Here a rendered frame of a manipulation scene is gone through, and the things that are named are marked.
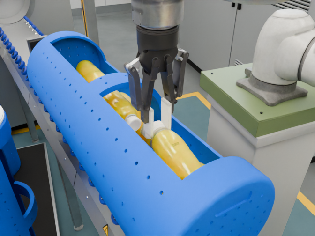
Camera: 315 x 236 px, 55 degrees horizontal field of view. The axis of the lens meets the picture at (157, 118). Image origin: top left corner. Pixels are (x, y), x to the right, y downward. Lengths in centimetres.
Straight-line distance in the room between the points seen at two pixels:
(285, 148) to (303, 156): 13
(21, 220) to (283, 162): 100
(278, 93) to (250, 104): 10
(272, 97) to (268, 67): 10
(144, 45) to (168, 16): 7
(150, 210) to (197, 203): 9
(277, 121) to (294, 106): 9
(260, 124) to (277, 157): 21
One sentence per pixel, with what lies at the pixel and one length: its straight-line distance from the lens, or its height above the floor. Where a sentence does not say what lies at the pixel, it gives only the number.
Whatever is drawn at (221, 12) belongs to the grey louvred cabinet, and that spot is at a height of 79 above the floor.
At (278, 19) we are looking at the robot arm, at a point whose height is 132.
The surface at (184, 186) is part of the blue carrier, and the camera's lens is 51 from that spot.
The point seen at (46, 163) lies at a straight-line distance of 225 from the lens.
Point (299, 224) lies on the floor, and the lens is 216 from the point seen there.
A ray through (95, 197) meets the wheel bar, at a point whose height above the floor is 92.
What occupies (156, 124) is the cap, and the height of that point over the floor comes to 121.
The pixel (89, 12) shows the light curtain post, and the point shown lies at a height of 112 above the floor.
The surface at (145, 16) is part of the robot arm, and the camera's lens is 51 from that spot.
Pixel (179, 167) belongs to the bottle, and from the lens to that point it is 60.
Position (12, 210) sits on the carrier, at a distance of 126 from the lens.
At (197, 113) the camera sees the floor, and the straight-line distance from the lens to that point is 288.
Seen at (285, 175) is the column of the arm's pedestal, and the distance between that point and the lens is 128.
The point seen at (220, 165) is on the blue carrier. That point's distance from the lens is 54.
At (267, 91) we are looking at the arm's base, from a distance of 108.
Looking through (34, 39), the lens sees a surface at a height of 108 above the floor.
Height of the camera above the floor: 160
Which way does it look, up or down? 35 degrees down
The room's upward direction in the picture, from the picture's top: straight up
